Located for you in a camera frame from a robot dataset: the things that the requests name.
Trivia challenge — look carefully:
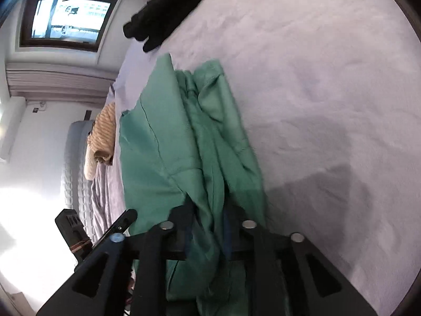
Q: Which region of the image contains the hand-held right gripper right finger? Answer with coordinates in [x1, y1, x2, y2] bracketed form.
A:
[223, 206, 379, 316]

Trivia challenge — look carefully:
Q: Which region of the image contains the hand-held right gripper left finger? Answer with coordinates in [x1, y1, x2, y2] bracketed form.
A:
[36, 201, 194, 316]

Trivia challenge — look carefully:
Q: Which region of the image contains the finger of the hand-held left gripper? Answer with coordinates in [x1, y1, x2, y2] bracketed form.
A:
[93, 209, 138, 251]

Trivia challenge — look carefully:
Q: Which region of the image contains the green shirt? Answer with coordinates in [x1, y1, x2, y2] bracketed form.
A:
[118, 53, 268, 316]

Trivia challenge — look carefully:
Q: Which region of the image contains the cream pillow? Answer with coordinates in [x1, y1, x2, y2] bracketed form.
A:
[84, 151, 100, 181]

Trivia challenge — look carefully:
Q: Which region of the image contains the grey quilted headboard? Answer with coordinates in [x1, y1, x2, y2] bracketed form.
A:
[62, 120, 99, 238]

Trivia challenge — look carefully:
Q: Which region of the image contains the beige knitted sweater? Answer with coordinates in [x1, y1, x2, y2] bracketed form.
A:
[86, 102, 117, 167]

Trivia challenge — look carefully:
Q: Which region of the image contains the bed with lavender sheet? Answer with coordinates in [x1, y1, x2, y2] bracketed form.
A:
[90, 0, 421, 316]

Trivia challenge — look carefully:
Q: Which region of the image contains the dark framed window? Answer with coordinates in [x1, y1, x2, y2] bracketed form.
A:
[18, 0, 122, 52]

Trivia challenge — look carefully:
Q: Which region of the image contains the black garment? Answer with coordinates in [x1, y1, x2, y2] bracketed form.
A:
[123, 0, 231, 52]

